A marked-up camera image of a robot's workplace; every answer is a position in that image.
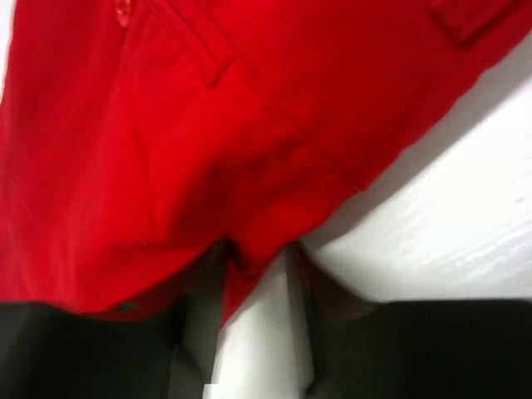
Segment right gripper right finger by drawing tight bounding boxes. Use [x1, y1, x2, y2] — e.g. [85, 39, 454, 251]
[288, 242, 374, 395]

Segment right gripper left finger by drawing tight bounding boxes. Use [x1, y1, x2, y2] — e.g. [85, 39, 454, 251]
[166, 241, 231, 398]

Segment red trousers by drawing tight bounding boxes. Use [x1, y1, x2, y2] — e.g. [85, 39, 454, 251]
[1, 1, 531, 320]

